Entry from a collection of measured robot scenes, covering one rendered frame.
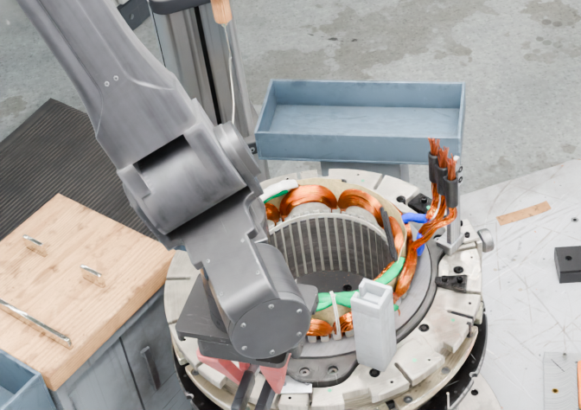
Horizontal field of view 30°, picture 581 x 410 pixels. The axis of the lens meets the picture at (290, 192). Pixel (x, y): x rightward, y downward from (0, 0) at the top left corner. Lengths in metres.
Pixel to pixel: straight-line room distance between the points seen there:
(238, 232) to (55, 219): 0.55
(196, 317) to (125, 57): 0.25
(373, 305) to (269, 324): 0.23
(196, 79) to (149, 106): 0.75
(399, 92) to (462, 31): 1.94
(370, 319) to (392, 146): 0.38
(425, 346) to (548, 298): 0.48
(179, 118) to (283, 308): 0.14
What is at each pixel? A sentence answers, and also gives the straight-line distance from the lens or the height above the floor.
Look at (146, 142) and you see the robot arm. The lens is 0.72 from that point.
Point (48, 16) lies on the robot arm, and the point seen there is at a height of 1.54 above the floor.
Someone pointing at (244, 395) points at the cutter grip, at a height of 1.17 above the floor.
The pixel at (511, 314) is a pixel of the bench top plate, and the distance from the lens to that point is 1.47.
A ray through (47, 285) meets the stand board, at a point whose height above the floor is 1.06.
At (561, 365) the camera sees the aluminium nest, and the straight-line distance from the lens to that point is 1.40.
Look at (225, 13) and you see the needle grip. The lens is 1.05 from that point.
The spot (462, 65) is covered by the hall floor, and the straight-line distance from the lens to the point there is 3.18.
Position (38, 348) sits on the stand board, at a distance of 1.14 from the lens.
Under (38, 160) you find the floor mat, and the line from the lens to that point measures 3.08.
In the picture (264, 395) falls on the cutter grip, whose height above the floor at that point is 1.17.
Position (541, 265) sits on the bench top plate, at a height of 0.78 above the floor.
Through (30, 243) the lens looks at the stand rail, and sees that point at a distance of 1.23.
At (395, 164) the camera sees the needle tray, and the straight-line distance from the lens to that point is 1.34.
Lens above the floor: 1.90
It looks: 43 degrees down
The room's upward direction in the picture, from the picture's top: 9 degrees counter-clockwise
